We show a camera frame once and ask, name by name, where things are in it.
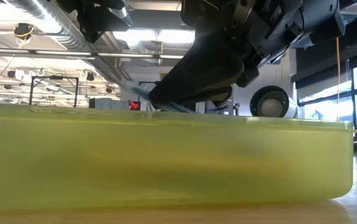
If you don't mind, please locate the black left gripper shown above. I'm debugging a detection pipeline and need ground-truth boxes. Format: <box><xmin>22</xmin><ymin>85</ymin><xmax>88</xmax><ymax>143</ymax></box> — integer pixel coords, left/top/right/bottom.
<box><xmin>56</xmin><ymin>0</ymin><xmax>134</xmax><ymax>45</ymax></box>

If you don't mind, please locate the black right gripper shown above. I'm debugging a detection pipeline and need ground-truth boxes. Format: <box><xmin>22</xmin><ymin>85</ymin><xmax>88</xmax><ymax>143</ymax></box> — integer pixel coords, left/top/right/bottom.
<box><xmin>148</xmin><ymin>0</ymin><xmax>301</xmax><ymax>111</ymax></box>

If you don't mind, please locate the blue pen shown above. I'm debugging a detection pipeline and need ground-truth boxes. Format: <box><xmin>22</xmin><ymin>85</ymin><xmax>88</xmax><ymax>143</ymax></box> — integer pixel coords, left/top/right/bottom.
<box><xmin>130</xmin><ymin>82</ymin><xmax>194</xmax><ymax>113</ymax></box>

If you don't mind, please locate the translucent yellow-green supply box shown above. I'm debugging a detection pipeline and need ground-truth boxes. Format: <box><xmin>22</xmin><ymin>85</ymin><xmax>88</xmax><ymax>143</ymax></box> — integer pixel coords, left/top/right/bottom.
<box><xmin>0</xmin><ymin>102</ymin><xmax>355</xmax><ymax>212</ymax></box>

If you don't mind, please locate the long ceiling light bar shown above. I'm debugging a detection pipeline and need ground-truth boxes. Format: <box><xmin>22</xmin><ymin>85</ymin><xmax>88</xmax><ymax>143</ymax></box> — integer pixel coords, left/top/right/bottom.
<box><xmin>0</xmin><ymin>48</ymin><xmax>185</xmax><ymax>60</ymax></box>

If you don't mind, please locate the black round ceiling fixture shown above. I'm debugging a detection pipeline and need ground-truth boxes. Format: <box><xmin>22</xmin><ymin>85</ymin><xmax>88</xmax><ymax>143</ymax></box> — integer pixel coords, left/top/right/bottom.
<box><xmin>12</xmin><ymin>22</ymin><xmax>35</xmax><ymax>40</ymax></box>

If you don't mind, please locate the black metal stand frame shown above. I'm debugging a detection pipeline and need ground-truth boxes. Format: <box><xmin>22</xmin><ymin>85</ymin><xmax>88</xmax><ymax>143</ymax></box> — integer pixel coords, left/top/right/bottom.
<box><xmin>28</xmin><ymin>75</ymin><xmax>80</xmax><ymax>108</ymax></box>

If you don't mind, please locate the hanging yellow cable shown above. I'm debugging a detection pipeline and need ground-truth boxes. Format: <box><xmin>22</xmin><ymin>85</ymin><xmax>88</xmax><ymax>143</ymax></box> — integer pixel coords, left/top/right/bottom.
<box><xmin>335</xmin><ymin>36</ymin><xmax>341</xmax><ymax>105</ymax></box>

